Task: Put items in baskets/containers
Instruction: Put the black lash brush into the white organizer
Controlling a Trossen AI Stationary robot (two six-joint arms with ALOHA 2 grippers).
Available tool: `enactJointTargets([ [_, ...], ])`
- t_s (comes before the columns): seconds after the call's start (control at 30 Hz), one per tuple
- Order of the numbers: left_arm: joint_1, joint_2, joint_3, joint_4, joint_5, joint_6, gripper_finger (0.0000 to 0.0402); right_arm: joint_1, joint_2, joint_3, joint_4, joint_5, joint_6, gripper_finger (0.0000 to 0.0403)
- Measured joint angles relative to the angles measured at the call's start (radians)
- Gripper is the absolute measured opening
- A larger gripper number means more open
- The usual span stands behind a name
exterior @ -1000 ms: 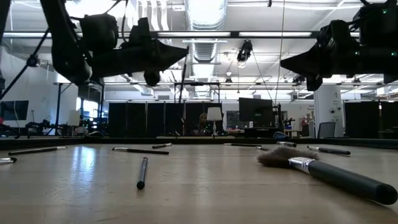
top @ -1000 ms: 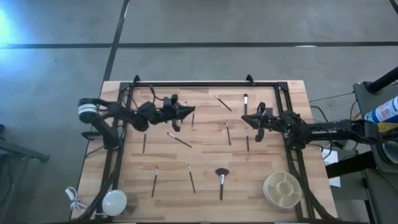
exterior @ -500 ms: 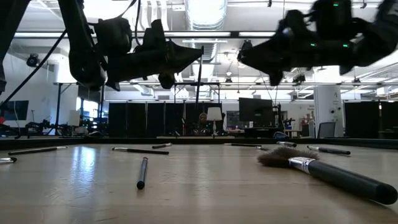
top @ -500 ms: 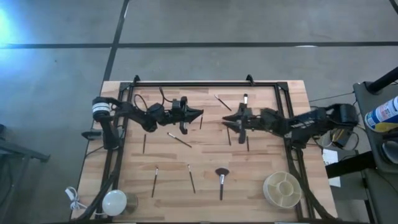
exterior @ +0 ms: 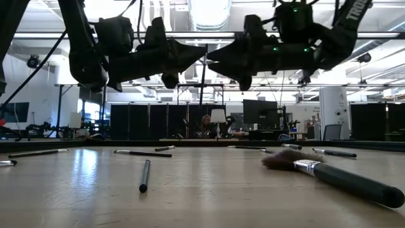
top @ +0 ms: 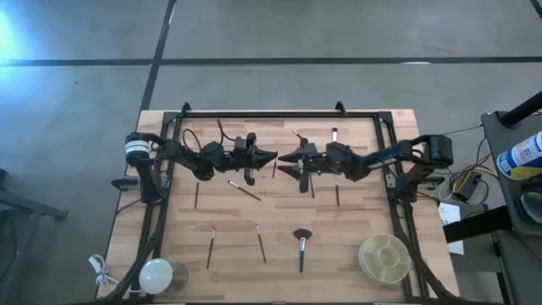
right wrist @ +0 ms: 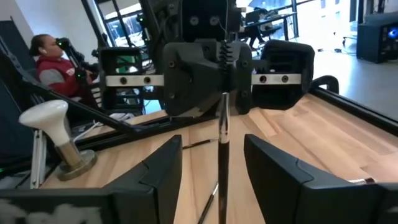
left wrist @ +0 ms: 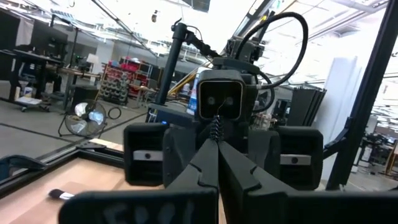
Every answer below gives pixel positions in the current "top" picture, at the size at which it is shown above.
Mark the large fan makeup brush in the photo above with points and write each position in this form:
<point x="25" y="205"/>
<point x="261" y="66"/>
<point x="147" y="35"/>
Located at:
<point x="302" y="250"/>

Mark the black brush silver ferrule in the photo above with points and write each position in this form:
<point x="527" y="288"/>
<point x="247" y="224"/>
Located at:
<point x="334" y="134"/>

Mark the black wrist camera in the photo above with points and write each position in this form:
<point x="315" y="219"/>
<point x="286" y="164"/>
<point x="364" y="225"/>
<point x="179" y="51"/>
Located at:
<point x="310" y="149"/>
<point x="240" y="144"/>

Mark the round grey object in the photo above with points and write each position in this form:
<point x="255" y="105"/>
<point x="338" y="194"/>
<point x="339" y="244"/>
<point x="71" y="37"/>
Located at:
<point x="533" y="207"/>

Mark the dark metal stand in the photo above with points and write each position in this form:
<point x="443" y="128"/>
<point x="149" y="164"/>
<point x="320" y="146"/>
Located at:
<point x="25" y="205"/>

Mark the white mushroom lamp metal base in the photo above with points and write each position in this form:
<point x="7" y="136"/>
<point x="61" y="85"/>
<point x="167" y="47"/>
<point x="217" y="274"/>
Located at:
<point x="156" y="276"/>

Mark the grey utility cart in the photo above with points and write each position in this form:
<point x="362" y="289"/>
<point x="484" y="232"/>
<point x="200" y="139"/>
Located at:
<point x="493" y="140"/>

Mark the black aluminium table frame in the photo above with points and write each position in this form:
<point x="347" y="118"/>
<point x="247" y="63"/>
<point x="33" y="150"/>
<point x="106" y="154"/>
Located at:
<point x="275" y="114"/>

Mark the black mounting bracket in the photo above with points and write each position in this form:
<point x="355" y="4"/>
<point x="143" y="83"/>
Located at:
<point x="125" y="183"/>

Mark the dark pencil right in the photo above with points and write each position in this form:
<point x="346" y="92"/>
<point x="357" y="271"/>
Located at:
<point x="337" y="195"/>

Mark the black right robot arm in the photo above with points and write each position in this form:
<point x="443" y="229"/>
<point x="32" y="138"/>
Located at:
<point x="381" y="160"/>

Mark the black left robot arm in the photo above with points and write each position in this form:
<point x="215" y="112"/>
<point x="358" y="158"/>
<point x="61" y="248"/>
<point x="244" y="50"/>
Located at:
<point x="186" y="154"/>

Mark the round cream divided organizer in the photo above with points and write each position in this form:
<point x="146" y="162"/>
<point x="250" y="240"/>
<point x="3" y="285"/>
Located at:
<point x="372" y="262"/>

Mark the black flat bar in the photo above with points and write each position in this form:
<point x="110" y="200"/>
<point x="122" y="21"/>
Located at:
<point x="474" y="226"/>

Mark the black power adapter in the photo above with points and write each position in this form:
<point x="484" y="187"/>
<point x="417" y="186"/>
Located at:
<point x="466" y="188"/>

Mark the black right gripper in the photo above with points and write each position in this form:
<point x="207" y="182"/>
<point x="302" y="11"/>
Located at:
<point x="324" y="163"/>

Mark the grey metal frame plate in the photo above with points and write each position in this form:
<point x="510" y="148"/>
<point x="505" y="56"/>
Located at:
<point x="391" y="181"/>

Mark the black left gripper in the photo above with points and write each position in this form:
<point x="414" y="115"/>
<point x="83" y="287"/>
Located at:
<point x="237" y="163"/>

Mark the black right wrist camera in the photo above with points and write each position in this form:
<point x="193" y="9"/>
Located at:
<point x="310" y="149"/>

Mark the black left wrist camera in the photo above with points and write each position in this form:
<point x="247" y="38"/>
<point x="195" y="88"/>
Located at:
<point x="240" y="144"/>

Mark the black frame clamp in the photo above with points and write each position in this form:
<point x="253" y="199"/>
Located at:
<point x="340" y="107"/>
<point x="186" y="107"/>

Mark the white blue spray can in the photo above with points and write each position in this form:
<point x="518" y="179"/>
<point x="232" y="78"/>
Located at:
<point x="523" y="154"/>

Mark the short thin makeup brush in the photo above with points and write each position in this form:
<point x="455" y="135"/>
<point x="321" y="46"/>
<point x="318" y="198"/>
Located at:
<point x="274" y="168"/>

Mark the black pen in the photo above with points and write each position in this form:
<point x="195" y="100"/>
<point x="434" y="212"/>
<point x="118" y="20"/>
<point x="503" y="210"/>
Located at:
<point x="312" y="188"/>

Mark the white paper sheet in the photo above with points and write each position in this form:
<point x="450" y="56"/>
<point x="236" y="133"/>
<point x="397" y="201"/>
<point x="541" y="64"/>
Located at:
<point x="449" y="214"/>

